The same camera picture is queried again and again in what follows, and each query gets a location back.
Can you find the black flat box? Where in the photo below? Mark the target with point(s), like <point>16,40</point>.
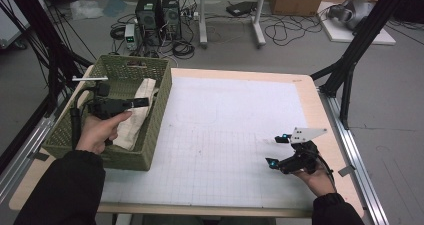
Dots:
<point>240,8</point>

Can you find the grey metal bracket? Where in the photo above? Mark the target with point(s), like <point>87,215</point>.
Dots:
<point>346,170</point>

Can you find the slim black computer tower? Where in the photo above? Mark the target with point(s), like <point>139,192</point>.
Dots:
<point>172,15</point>

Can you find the blue sheet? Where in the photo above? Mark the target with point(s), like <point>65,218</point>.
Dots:
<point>115,6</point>

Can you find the white floor board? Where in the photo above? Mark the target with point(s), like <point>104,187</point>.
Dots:
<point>336,33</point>

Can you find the cream printed cloth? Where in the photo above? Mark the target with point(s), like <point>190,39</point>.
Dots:
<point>133,128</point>

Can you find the green woven basket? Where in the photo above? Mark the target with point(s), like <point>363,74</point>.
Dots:
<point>160,118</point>

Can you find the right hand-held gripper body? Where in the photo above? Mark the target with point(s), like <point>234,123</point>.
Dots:
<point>301,163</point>

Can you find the clear plastic bag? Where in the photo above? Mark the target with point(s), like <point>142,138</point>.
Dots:
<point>86,10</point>

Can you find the brown cardboard box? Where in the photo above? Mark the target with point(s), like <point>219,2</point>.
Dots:
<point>296,0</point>

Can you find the white grid mat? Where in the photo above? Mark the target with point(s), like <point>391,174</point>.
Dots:
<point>233,118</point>

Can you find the white desk leg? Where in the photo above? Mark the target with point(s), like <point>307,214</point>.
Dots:
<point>202,18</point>
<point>258,21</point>

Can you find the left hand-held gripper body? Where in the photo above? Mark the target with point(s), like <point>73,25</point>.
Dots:
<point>105,106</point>

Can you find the person's right hand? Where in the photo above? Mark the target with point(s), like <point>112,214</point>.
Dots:
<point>320,185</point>

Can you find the grey power supply unit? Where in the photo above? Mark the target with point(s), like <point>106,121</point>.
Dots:
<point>130,35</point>

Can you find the large black computer tower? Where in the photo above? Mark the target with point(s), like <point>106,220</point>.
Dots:
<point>148,18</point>

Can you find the grey headset device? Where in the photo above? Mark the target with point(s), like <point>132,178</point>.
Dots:
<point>353,11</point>

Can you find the aluminium rail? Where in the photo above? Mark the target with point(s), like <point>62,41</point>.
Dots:
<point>30,145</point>
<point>353,151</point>

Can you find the person's left hand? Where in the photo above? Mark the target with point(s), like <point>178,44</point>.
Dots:
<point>96,135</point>

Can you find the white power strip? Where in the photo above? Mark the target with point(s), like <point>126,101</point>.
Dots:
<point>190,15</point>

